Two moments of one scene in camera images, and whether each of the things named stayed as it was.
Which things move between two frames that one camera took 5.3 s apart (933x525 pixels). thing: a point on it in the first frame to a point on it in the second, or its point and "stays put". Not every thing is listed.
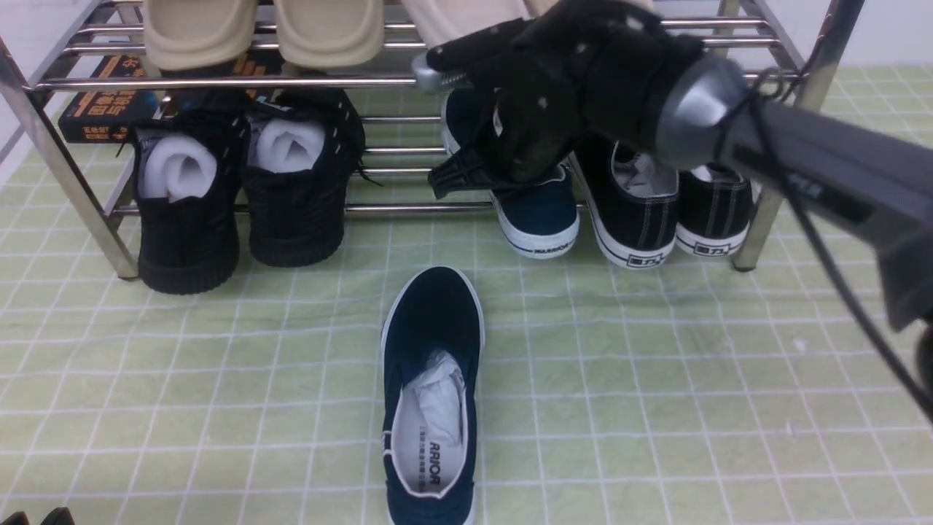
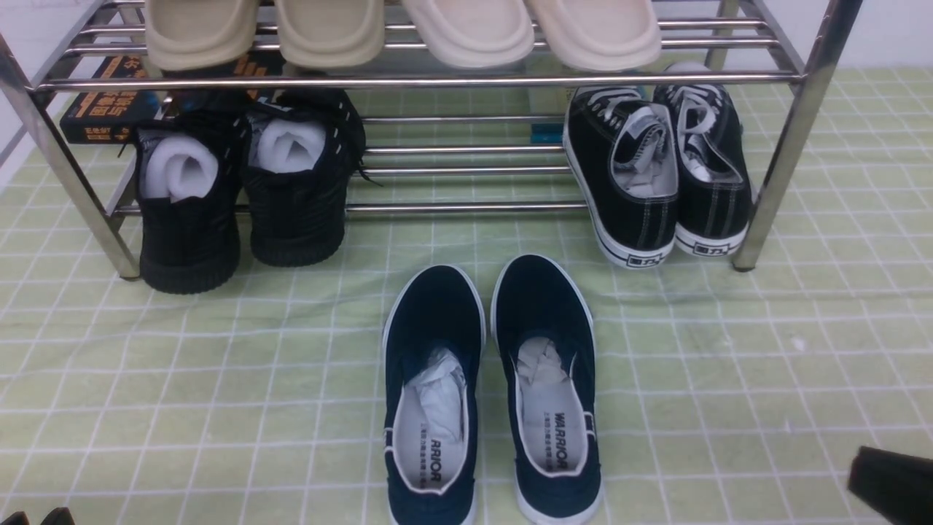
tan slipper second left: x=330 y=33 stays put
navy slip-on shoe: x=537 y=220 to x=543 y=316
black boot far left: x=189 y=163 stays put
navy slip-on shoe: x=432 y=346 stays put
